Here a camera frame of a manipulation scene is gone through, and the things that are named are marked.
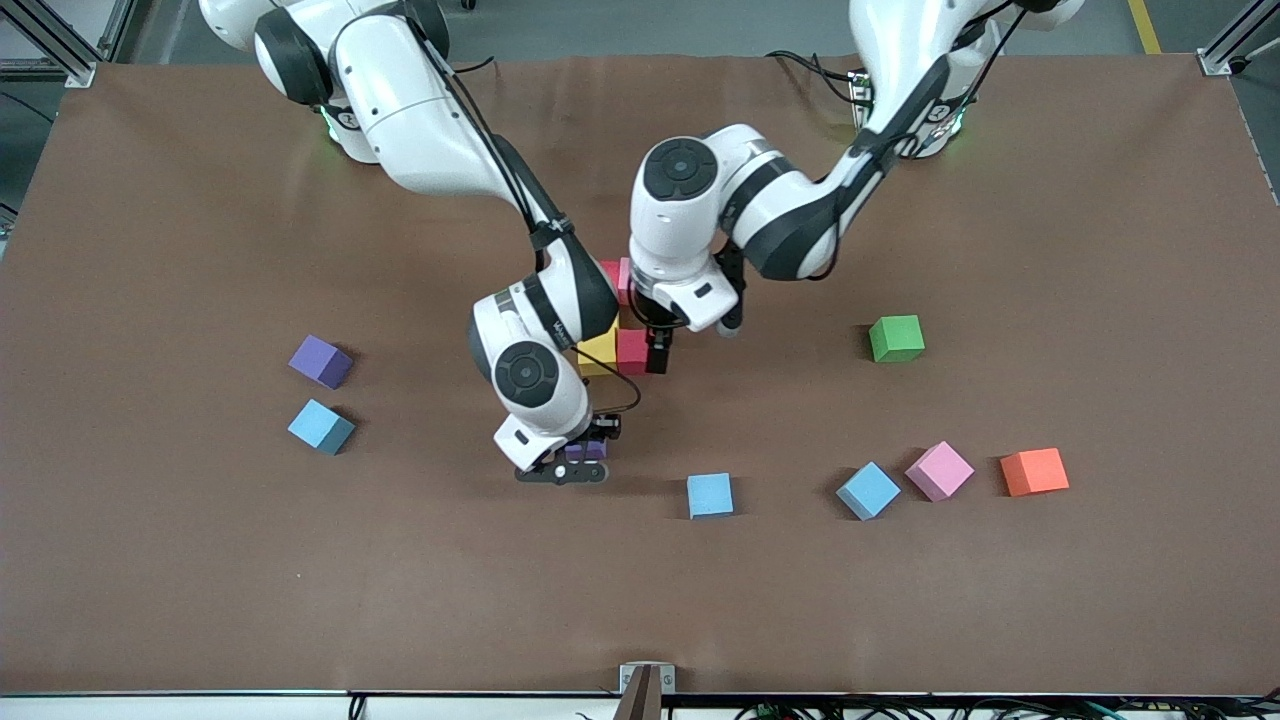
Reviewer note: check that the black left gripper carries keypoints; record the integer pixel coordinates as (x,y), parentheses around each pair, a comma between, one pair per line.
(658,350)

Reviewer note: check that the red foam block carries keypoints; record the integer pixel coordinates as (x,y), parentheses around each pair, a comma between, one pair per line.
(610,272)
(631,350)

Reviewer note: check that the purple foam block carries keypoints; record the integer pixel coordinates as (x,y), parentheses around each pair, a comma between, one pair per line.
(585,451)
(318,358)

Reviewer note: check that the yellow foam block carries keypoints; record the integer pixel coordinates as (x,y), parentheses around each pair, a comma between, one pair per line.
(598,355)

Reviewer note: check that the pink foam block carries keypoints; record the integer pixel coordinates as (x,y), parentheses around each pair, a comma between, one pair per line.
(939,469)
(625,280)

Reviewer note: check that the light blue foam block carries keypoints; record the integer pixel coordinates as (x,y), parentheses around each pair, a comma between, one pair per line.
(867,489)
(710,494)
(320,425)

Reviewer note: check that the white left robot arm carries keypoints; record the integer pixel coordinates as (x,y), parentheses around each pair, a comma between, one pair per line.
(680,230)

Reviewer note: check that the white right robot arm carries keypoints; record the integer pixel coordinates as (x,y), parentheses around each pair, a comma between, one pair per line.
(420,130)

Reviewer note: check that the brown table mat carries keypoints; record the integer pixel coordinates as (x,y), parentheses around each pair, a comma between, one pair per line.
(640,600)

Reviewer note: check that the green foam block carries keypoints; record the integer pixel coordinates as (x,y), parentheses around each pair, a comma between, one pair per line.
(897,337)

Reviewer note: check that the orange foam block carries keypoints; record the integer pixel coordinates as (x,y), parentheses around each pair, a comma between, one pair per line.
(1034,470)

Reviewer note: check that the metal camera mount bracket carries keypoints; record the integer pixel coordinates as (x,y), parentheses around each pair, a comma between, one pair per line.
(647,690)

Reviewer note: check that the aluminium frame post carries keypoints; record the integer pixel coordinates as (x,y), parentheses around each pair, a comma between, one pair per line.
(1215,62)
(82,72)

